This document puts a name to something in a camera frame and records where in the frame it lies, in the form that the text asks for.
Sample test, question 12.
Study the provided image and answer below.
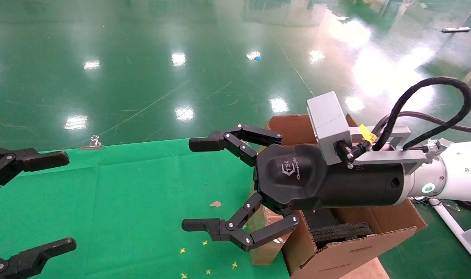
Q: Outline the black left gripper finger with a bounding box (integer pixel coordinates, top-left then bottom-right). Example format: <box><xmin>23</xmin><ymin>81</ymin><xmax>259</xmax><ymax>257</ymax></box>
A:
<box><xmin>0</xmin><ymin>238</ymin><xmax>77</xmax><ymax>279</ymax></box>
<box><xmin>0</xmin><ymin>146</ymin><xmax>70</xmax><ymax>198</ymax></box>

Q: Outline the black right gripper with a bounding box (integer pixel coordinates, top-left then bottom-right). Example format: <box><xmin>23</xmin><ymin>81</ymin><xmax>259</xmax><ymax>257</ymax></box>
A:
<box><xmin>182</xmin><ymin>124</ymin><xmax>409</xmax><ymax>252</ymax></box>

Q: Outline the small cardboard box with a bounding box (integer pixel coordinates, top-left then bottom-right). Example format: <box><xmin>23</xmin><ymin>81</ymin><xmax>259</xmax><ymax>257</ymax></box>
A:
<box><xmin>249</xmin><ymin>182</ymin><xmax>295</xmax><ymax>266</ymax></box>

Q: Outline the large open cardboard carton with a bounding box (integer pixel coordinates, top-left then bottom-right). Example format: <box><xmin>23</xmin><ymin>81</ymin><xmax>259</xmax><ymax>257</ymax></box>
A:
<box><xmin>264</xmin><ymin>114</ymin><xmax>428</xmax><ymax>279</ymax></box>

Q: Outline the metal binder clip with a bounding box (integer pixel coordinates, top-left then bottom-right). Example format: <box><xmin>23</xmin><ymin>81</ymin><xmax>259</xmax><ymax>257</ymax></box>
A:
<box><xmin>80</xmin><ymin>135</ymin><xmax>104</xmax><ymax>150</ymax></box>

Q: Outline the black foam liner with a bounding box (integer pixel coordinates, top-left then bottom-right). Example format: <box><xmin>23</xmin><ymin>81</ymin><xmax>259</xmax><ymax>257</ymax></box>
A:
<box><xmin>299</xmin><ymin>208</ymin><xmax>338</xmax><ymax>233</ymax></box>

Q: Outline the green table cloth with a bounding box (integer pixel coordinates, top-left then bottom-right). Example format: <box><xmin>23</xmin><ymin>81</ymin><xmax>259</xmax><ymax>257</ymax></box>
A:
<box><xmin>0</xmin><ymin>139</ymin><xmax>291</xmax><ymax>279</ymax></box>

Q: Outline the black foam strip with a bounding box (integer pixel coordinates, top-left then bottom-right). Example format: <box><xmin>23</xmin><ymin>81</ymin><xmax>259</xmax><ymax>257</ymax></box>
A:
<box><xmin>310</xmin><ymin>223</ymin><xmax>374</xmax><ymax>249</ymax></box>

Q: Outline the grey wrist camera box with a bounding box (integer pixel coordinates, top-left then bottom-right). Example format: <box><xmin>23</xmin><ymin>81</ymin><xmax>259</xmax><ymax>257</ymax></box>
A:
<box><xmin>306</xmin><ymin>91</ymin><xmax>354</xmax><ymax>166</ymax></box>

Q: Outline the yellow cable tag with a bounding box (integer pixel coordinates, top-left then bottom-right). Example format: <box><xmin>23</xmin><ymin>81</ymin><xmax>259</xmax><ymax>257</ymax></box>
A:
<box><xmin>358</xmin><ymin>124</ymin><xmax>377</xmax><ymax>142</ymax></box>

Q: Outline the aluminium camera bracket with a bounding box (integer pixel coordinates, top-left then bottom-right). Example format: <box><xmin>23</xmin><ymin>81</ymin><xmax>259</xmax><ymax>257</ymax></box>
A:
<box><xmin>350</xmin><ymin>125</ymin><xmax>439</xmax><ymax>175</ymax></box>

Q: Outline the white tube frame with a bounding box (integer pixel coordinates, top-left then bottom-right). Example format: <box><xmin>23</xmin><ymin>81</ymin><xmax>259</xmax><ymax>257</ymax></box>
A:
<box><xmin>429</xmin><ymin>198</ymin><xmax>471</xmax><ymax>270</ymax></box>

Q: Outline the black sleeved arm cable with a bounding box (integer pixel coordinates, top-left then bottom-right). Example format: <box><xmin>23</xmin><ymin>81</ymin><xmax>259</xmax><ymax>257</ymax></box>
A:
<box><xmin>334</xmin><ymin>77</ymin><xmax>471</xmax><ymax>155</ymax></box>

